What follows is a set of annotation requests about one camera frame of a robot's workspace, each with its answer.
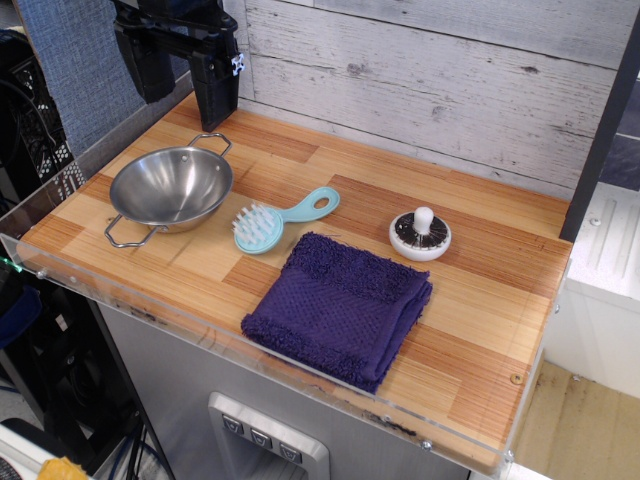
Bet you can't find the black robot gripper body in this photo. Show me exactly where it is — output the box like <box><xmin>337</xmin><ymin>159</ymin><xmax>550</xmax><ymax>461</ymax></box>
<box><xmin>113</xmin><ymin>1</ymin><xmax>238</xmax><ymax>48</ymax></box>

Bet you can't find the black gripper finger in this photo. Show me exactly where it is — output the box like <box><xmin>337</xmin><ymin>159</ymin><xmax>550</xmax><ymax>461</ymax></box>
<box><xmin>114</xmin><ymin>23</ymin><xmax>175</xmax><ymax>104</ymax></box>
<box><xmin>189</xmin><ymin>34</ymin><xmax>239</xmax><ymax>132</ymax></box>

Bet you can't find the stainless steel pot with handles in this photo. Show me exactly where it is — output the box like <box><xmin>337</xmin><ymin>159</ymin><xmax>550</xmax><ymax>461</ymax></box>
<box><xmin>104</xmin><ymin>133</ymin><xmax>234</xmax><ymax>248</ymax></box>

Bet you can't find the yellow object at bottom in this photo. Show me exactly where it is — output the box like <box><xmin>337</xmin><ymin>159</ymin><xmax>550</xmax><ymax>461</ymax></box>
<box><xmin>36</xmin><ymin>457</ymin><xmax>89</xmax><ymax>480</ymax></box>

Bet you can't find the black plastic crate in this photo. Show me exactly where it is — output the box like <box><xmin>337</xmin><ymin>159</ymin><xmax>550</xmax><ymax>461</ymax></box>
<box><xmin>1</xmin><ymin>29</ymin><xmax>74</xmax><ymax>199</ymax></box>

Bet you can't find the light blue scrub brush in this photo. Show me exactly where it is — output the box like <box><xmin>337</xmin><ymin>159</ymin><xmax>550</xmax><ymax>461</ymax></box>
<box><xmin>232</xmin><ymin>187</ymin><xmax>341</xmax><ymax>255</ymax></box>

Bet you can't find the purple folded towel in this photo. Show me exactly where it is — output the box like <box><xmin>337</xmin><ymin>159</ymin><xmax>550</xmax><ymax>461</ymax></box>
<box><xmin>241</xmin><ymin>233</ymin><xmax>433</xmax><ymax>393</ymax></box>

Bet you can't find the clear acrylic table guard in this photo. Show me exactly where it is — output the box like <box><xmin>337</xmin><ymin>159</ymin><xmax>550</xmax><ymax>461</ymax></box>
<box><xmin>1</xmin><ymin>153</ymin><xmax>570</xmax><ymax>479</ymax></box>

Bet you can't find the silver panel with buttons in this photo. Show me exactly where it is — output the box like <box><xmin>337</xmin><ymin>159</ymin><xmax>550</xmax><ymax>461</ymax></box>
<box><xmin>208</xmin><ymin>392</ymin><xmax>331</xmax><ymax>479</ymax></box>

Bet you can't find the dark grey left post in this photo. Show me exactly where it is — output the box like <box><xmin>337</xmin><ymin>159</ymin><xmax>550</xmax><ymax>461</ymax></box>
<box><xmin>190</xmin><ymin>1</ymin><xmax>239</xmax><ymax>132</ymax></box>

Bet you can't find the dark grey post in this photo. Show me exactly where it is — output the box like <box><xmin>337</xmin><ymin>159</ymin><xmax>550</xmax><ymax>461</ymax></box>
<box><xmin>190</xmin><ymin>1</ymin><xmax>239</xmax><ymax>132</ymax></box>
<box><xmin>559</xmin><ymin>13</ymin><xmax>639</xmax><ymax>242</ymax></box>

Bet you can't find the dark grey right post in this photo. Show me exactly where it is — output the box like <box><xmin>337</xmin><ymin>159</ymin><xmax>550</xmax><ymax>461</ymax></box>
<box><xmin>559</xmin><ymin>13</ymin><xmax>639</xmax><ymax>242</ymax></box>

